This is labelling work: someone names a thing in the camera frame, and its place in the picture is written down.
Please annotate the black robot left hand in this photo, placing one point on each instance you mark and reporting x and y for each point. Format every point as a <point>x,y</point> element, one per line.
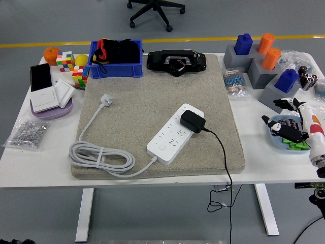
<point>15,242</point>

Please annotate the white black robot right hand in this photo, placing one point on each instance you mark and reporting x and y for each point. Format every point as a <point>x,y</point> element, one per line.
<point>314,137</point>

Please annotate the white power strip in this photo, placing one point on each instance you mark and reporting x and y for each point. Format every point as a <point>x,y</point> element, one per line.
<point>162,147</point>

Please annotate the pile of green cylinders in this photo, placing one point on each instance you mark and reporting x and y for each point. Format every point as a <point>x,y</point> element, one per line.
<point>294,146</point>

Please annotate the brown sleeved capacitor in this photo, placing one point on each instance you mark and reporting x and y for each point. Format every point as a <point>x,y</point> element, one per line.
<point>285,122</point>
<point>294,122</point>

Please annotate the light blue dish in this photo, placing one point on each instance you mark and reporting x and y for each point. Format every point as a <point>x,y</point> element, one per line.
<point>276,143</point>

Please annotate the clear bag of blue parts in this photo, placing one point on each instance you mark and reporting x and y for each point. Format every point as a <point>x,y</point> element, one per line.
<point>320,90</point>
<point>292,59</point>

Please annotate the black table control panel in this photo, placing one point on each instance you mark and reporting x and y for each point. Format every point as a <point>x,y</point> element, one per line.
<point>309,185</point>

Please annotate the grey block holder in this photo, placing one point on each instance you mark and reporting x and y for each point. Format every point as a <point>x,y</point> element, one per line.
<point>259,78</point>
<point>255,50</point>
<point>269,97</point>
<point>232,61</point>

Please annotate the blue square peg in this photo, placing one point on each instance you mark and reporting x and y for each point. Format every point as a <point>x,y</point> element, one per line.
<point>243,45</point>
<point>287,81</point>

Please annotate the white table leg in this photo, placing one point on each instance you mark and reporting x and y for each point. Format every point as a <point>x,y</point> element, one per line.
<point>266,211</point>
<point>85,216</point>

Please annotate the orange cylinder peg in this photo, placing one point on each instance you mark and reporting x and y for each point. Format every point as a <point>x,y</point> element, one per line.
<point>265,43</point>
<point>271,59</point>

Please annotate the clear bag of resistors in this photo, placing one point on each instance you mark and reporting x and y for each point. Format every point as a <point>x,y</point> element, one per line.
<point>234,84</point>

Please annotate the clear bag of metal nuts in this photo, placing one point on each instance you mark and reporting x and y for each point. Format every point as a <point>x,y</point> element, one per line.
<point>28,132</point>

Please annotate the purple tray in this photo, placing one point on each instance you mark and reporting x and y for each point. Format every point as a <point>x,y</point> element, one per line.
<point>50,115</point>

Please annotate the black smartphone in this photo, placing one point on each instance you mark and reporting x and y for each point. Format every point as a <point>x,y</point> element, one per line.
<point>40,77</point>

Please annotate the black open device housing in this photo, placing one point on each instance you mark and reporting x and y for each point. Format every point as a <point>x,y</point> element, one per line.
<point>157,61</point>

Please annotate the grey-brown mat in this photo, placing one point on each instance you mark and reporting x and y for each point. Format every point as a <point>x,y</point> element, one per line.
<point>142,101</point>

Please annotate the multicoloured puzzle cube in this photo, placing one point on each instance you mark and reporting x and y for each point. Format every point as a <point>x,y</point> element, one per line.
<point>80,76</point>
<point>65,62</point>

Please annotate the orange fruit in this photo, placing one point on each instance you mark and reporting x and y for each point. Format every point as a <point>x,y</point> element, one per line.
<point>50,56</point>

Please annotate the yellow lemon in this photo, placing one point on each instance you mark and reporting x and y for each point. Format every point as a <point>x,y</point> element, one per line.
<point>81,60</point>

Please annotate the blue plastic crate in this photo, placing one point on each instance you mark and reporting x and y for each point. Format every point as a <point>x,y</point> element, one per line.
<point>114,71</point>

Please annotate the black office chair base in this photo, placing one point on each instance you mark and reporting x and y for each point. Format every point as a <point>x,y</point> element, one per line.
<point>156,3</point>

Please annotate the black and red cloth bundle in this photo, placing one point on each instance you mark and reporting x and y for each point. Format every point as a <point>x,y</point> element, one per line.
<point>122,53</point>

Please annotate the large white wall switch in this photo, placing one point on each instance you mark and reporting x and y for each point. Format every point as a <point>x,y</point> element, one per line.
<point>44,99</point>

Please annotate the small white wall switch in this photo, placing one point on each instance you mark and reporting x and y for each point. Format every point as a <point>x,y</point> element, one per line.
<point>64,91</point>

